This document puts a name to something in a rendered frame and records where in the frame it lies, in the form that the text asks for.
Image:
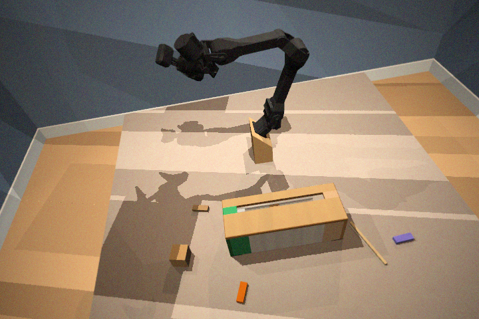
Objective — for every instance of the small purple flat block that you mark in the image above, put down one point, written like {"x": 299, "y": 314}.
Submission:
{"x": 403, "y": 238}

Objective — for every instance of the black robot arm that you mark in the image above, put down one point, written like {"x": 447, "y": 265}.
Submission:
{"x": 227, "y": 50}

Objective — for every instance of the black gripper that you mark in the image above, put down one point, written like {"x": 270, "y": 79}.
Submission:
{"x": 165, "y": 58}

